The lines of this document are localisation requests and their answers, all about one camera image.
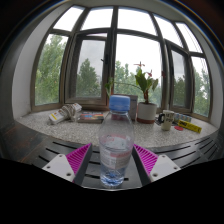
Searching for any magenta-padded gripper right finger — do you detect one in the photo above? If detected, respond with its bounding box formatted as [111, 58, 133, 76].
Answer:
[131, 143, 182, 187]

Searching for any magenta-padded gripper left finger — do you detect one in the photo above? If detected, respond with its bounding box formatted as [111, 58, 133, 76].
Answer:
[42, 142, 94, 187]

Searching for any clear blue-capped water bottle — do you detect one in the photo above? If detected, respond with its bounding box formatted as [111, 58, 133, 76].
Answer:
[98, 94, 135, 189]

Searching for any white mug with black print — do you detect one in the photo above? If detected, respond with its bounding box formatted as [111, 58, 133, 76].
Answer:
[157, 109, 175, 132]

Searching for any long yellow box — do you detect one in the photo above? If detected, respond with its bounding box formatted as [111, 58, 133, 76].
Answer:
[177, 119, 203, 134]

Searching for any blue and green carton pack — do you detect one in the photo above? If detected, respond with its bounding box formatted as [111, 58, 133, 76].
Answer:
[173, 113, 193, 124]

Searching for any red-flowered plant in white pot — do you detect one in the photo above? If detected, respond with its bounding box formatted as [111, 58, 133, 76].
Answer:
[105, 61, 160, 125]

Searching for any flat colourful box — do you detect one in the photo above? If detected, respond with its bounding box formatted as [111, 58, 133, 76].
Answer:
[77, 112, 105, 125]

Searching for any white and red cardboard box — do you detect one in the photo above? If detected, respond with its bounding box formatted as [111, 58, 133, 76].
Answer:
[128, 94, 139, 121]

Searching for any white power strip with cable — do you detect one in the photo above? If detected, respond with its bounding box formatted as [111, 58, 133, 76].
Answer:
[48, 102, 83, 126]

